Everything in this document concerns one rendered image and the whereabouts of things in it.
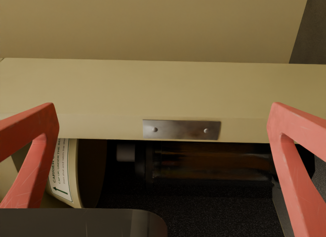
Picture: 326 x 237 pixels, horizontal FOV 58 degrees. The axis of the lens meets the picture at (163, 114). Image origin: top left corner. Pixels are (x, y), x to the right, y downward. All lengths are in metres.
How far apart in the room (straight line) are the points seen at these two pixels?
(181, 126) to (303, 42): 0.45
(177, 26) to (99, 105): 0.43
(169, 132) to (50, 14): 0.51
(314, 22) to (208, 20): 0.21
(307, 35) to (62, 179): 0.52
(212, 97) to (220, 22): 0.41
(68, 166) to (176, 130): 0.15
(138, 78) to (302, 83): 0.17
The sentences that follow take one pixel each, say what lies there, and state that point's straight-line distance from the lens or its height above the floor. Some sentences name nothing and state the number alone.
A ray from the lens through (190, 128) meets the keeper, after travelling 0.27.
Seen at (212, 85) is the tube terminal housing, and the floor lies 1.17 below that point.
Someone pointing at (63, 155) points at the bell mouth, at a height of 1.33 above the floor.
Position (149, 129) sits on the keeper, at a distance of 0.27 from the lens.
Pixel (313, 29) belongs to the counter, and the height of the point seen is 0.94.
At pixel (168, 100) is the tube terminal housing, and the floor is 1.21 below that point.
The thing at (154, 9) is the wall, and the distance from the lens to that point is 0.67.
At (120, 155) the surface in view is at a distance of 0.43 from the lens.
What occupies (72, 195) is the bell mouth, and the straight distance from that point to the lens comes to 0.39.
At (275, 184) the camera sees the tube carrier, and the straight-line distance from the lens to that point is 0.45.
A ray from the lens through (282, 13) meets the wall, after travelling 0.71.
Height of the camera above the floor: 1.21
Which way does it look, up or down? 1 degrees up
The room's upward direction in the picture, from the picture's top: 89 degrees counter-clockwise
